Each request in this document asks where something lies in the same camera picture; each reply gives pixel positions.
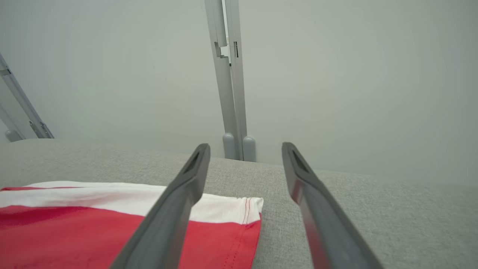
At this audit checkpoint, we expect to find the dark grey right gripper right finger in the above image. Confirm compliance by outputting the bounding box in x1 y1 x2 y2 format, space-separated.
282 142 385 269

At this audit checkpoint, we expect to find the grey partition frame post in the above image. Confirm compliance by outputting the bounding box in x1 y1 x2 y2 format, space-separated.
204 0 248 161

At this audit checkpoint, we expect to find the grey rounded post foot cap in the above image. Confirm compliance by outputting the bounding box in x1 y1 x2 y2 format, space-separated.
243 136 257 163
223 133 238 160

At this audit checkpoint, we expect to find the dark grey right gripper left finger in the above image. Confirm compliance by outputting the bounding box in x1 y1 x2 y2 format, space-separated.
110 143 211 269

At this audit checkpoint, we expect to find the grey slanted partition post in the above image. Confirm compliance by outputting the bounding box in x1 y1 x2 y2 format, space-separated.
0 52 55 143

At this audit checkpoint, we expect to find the red Bulls basketball jersey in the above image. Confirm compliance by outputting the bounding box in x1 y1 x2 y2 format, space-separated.
0 181 264 269

